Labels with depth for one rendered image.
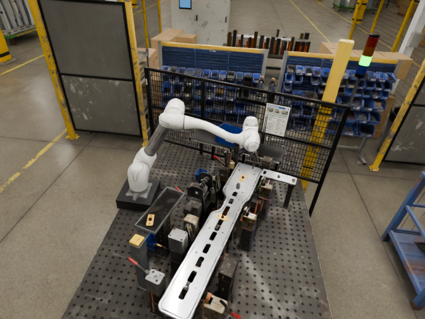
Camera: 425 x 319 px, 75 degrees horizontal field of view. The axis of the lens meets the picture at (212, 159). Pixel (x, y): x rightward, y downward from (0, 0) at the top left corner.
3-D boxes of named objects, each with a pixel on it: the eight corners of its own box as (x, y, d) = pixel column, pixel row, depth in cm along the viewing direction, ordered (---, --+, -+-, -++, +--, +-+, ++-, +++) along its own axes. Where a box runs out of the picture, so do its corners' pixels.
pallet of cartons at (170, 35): (188, 92, 616) (188, 42, 555) (154, 88, 625) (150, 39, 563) (200, 75, 712) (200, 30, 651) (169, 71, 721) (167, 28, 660)
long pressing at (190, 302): (193, 328, 134) (193, 326, 133) (153, 309, 140) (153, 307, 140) (263, 169, 238) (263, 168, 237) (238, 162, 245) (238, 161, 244)
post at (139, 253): (146, 291, 177) (138, 249, 151) (136, 287, 179) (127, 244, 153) (153, 281, 182) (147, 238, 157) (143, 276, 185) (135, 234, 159)
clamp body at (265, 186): (265, 222, 228) (272, 191, 208) (252, 218, 231) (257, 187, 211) (268, 215, 235) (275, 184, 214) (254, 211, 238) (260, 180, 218)
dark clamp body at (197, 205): (199, 247, 205) (200, 211, 183) (183, 241, 209) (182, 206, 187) (205, 237, 214) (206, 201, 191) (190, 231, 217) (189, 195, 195)
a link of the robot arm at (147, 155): (128, 170, 238) (135, 154, 255) (145, 178, 243) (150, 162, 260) (167, 103, 196) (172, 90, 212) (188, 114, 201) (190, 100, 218)
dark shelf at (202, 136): (281, 164, 243) (281, 162, 241) (189, 140, 269) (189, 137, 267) (285, 152, 260) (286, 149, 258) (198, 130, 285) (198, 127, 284)
